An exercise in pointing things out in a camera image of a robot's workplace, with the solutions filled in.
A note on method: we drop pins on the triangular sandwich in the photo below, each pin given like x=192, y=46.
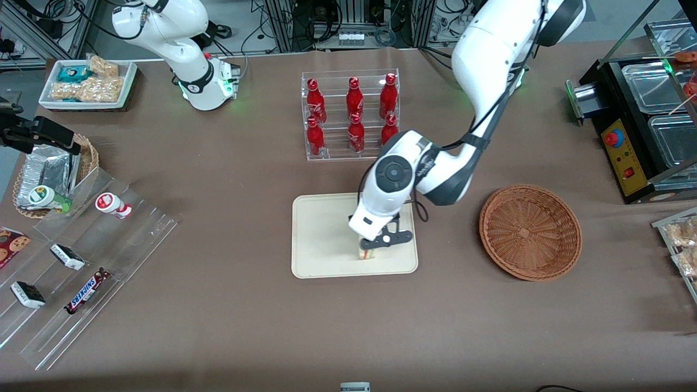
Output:
x=368, y=255

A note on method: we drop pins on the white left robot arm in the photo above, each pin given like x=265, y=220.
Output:
x=490, y=49

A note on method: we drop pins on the dark brown tray mat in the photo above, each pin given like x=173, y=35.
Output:
x=87, y=110

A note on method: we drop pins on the light tan wicker basket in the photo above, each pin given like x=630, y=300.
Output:
x=90, y=155

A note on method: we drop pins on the beige plastic serving tray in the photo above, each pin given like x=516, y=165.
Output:
x=321, y=234

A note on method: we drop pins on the white rectangular snack tray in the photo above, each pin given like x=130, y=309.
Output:
x=128, y=81

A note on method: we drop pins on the brown round wicker basket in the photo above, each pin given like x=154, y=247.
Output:
x=531, y=234

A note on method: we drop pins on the grey metal snack tray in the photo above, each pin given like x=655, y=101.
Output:
x=661, y=228

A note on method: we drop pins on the silver foil package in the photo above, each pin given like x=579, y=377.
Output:
x=49, y=169

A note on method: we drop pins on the clear puffed snack bag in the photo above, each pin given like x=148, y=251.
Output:
x=687, y=262
x=106, y=90
x=683, y=233
x=68, y=91
x=103, y=66

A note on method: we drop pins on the teal snack packet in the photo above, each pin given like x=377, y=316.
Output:
x=73, y=73

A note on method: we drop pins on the green white yogurt bottle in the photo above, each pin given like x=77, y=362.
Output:
x=46, y=197

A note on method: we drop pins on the clear acrylic bottle rack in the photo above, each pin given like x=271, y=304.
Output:
x=337, y=152

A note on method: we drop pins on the red cola bottle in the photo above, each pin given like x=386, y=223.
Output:
x=388, y=98
x=315, y=139
x=356, y=136
x=354, y=98
x=315, y=103
x=389, y=128

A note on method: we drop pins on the red white yogurt bottle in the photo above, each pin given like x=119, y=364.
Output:
x=111, y=204

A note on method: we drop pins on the red cookie box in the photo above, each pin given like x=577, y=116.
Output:
x=11, y=246

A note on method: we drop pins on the black white chocolate box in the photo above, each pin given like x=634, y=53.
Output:
x=67, y=257
x=27, y=294

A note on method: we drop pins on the clear acrylic stepped shelf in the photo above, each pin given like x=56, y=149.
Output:
x=125, y=245

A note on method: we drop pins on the white label tag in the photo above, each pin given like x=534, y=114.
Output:
x=355, y=387

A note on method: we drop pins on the Snickers chocolate bar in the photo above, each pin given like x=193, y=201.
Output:
x=86, y=291

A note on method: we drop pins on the white power strip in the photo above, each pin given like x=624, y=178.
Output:
x=350, y=39

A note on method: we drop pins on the aluminium equipment rack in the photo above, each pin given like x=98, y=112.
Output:
x=283, y=24

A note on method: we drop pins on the black food warmer appliance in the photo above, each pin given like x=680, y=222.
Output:
x=631, y=179

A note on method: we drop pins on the steel food pan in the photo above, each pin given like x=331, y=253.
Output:
x=675, y=142
x=653, y=87

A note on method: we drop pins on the grey metal pole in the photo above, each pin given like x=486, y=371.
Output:
x=626, y=35

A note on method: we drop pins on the aluminium frame stand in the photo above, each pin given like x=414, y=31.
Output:
x=32, y=38

